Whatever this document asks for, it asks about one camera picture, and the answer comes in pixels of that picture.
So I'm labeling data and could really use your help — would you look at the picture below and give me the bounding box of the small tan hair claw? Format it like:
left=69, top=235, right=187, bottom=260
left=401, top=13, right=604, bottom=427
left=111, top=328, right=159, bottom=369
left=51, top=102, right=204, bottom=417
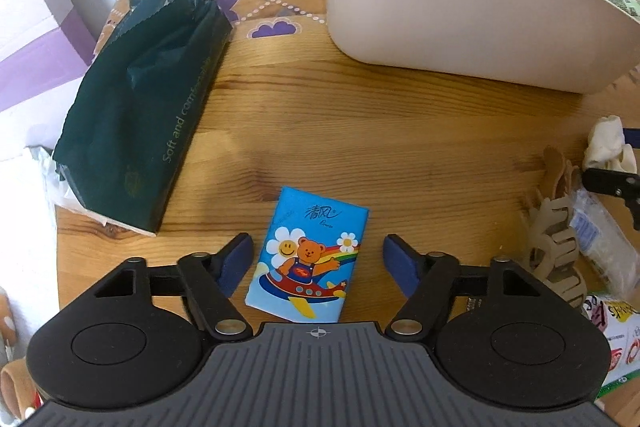
left=537, top=146, right=582, bottom=200

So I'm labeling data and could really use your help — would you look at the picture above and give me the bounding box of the purple white board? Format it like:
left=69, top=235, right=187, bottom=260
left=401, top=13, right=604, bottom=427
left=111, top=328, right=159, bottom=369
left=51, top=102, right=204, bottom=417
left=0, top=0, right=97, bottom=113

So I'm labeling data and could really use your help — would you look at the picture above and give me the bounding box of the white plush kitty toy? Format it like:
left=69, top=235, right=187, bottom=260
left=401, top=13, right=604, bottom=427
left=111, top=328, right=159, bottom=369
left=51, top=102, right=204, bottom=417
left=582, top=115, right=638, bottom=174

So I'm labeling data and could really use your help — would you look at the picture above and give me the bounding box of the white Olympic snack bag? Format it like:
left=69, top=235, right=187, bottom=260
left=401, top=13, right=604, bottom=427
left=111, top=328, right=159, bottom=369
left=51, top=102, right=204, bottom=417
left=582, top=294, right=640, bottom=398

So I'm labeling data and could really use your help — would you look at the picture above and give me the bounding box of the beige plastic storage bin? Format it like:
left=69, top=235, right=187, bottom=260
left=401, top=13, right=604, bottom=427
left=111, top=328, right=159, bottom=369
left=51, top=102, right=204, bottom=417
left=316, top=0, right=640, bottom=96

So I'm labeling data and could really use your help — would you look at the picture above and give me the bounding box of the dark green tissue pack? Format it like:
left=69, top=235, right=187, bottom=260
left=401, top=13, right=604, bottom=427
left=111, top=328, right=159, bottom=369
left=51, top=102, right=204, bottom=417
left=52, top=0, right=232, bottom=235

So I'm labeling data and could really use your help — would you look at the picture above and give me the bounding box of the beige zigzag hair claw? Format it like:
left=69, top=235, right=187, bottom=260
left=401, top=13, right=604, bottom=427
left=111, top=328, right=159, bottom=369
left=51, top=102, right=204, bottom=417
left=521, top=196, right=587, bottom=310

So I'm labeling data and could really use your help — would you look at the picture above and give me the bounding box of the blue cartoon tissue pack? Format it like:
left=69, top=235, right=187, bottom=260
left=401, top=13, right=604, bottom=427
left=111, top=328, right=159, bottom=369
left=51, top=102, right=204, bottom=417
left=245, top=186, right=369, bottom=323

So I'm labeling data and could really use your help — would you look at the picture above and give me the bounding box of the clear plastic packet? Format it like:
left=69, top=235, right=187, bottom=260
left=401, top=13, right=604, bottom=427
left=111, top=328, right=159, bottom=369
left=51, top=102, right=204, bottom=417
left=570, top=187, right=639, bottom=300

